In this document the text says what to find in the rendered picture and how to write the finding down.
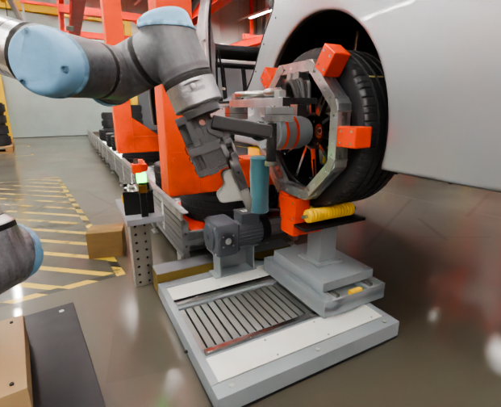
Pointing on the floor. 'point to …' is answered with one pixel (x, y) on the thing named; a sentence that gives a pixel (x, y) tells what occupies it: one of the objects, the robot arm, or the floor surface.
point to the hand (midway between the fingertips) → (250, 203)
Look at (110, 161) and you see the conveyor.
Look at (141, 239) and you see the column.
